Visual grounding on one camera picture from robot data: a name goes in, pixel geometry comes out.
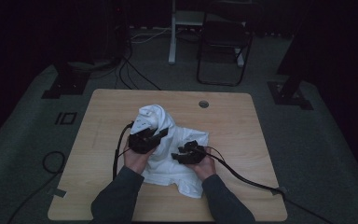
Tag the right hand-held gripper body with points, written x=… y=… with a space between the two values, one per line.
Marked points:
x=194 y=155

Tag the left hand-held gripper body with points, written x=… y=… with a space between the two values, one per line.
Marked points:
x=143 y=143

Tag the white garment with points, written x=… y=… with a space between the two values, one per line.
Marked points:
x=171 y=161

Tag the person's right hand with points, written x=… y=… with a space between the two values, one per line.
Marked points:
x=205 y=168

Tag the person's left hand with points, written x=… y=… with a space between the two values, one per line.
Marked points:
x=136 y=161

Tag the round grey table grommet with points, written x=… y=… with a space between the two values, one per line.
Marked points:
x=203 y=104

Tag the white metal stand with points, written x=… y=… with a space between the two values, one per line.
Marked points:
x=172 y=46

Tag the black stand base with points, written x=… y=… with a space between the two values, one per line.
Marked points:
x=66 y=84
x=289 y=96

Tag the black folding chair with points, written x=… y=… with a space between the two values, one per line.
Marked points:
x=223 y=37

